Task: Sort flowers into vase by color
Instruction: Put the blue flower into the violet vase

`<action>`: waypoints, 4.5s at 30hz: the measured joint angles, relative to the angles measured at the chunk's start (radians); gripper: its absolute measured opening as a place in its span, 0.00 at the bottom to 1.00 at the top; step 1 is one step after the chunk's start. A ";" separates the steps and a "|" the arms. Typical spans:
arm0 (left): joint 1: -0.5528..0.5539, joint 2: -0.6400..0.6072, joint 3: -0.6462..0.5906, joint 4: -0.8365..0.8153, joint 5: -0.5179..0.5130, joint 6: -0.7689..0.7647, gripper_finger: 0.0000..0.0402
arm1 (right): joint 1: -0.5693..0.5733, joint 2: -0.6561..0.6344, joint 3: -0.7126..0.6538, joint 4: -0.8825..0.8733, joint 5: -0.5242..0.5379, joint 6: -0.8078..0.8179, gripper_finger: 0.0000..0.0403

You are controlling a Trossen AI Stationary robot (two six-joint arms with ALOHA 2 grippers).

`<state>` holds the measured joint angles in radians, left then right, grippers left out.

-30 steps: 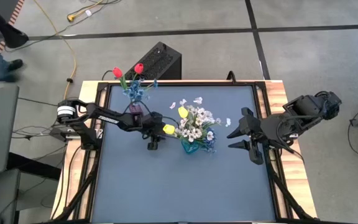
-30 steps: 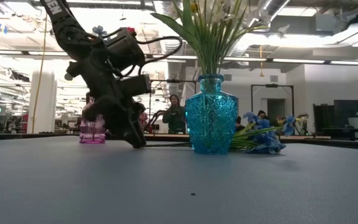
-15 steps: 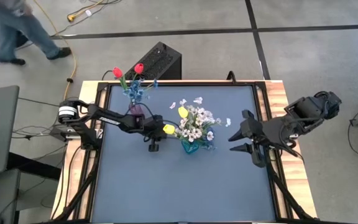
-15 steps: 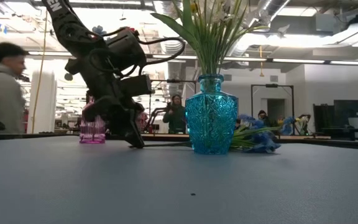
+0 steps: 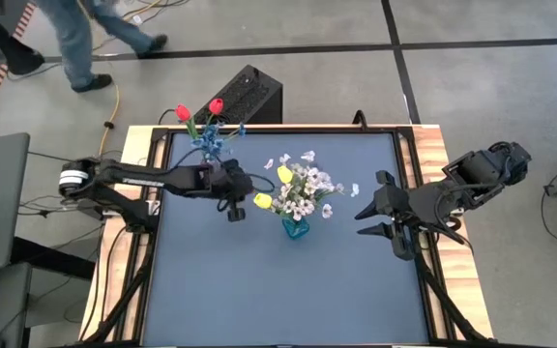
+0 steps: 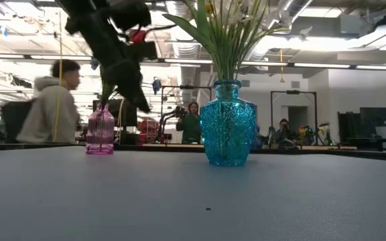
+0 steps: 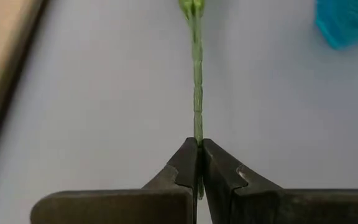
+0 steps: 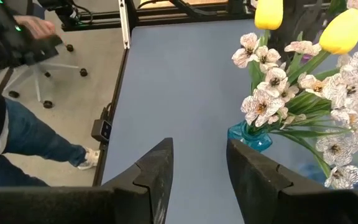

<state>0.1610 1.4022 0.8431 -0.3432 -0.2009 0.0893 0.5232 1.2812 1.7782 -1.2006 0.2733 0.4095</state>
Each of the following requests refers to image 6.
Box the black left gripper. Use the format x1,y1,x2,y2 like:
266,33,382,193
88,32,159,114

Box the red artificial tulip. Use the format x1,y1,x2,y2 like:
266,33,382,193
131,30,147,44

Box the red background flowers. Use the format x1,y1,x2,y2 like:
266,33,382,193
137,117,159,143

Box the pink ribbed glass vase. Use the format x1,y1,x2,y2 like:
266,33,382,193
85,102,116,155

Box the blue cut-glass vase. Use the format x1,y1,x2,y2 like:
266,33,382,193
199,79,258,167

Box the person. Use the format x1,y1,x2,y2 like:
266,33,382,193
176,102,202,145
15,59,82,145
273,118,296,148

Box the colourful background flower bunch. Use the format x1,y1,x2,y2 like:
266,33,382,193
296,122,331,145

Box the long ceiling light strip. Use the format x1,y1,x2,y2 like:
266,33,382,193
0,52,386,72

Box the black desk with monitors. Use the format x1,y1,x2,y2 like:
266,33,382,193
336,106,386,148

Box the silver ribbed ventilation duct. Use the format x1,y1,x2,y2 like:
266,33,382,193
164,0,202,118

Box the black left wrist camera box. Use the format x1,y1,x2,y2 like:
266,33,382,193
111,0,153,33

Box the black metal frame stand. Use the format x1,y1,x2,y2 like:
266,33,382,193
270,89,318,135

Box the silver smooth ventilation duct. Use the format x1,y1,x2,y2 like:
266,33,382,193
246,0,314,62

